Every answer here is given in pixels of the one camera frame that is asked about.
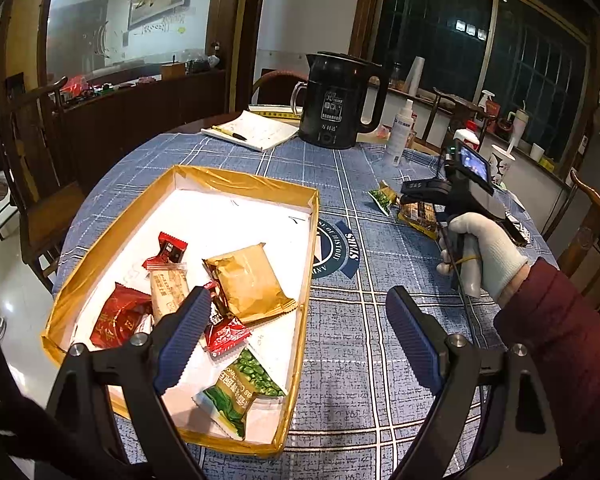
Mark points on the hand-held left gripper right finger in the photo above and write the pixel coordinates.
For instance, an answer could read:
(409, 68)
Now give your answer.
(415, 340)

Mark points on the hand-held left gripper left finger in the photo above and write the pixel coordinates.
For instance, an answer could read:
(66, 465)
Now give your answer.
(182, 340)

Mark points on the tan biscuit packet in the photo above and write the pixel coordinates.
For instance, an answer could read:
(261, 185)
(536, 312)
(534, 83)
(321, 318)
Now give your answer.
(167, 292)

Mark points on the clear brown cake packet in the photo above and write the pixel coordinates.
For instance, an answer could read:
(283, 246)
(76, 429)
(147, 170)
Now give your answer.
(417, 220)

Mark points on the dark red long snack packet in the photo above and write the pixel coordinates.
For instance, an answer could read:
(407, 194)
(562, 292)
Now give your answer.
(117, 317)

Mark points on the green pea snack packet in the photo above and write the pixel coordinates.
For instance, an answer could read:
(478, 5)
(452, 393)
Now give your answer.
(382, 199)
(235, 390)

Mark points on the gold foil snack packet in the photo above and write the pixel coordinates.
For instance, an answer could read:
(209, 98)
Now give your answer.
(250, 282)

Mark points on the small red candy packet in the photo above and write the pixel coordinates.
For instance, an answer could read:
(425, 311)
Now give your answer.
(167, 250)

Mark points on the gold cardboard tray box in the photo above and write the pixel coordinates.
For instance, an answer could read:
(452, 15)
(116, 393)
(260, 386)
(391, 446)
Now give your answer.
(190, 210)

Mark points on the person's right forearm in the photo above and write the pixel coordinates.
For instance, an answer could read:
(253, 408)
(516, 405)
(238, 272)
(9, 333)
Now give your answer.
(565, 340)

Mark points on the person's right hand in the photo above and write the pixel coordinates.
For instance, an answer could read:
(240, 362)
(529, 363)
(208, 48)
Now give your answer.
(497, 252)

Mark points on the printed paper cup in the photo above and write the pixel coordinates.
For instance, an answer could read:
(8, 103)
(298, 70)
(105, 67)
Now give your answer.
(502, 167)

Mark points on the white liquor bottle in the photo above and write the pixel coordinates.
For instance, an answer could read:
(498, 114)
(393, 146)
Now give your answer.
(464, 141)

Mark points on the black remote control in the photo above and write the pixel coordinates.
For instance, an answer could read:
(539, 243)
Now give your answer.
(519, 230)

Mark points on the white tumbler with straw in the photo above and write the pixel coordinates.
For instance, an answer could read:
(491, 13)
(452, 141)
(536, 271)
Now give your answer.
(520, 130)

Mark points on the small white cup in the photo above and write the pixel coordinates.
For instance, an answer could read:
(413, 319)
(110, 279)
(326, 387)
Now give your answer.
(537, 151)

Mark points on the wooden chair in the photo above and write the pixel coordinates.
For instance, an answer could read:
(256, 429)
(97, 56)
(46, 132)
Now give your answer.
(587, 240)
(45, 210)
(452, 107)
(275, 87)

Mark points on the white trigger spray bottle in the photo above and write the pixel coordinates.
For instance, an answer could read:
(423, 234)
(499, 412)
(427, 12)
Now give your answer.
(487, 102)

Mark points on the paper towel roll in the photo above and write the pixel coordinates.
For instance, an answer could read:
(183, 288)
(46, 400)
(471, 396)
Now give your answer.
(415, 77)

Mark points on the dark window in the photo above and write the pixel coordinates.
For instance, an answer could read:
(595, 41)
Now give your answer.
(430, 35)

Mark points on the black electric kettle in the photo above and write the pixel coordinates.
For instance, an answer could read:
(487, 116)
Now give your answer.
(335, 110)

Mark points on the yellow and black pen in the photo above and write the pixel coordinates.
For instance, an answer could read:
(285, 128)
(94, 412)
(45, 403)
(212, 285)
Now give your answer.
(230, 133)

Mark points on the white notebook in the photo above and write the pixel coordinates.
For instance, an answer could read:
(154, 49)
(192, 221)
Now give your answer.
(260, 130)

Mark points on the dark wooden sideboard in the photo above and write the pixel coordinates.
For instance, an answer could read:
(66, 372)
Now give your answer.
(145, 110)

